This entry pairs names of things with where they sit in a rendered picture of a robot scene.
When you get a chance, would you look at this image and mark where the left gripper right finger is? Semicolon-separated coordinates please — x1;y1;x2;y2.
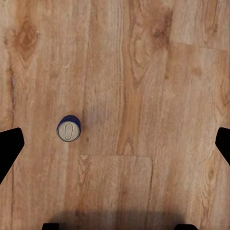
215;127;230;165

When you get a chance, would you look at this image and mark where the can of soda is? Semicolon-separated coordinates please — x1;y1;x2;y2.
57;115;81;142

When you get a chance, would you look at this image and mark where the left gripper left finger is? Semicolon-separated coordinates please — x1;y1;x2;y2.
0;127;25;184

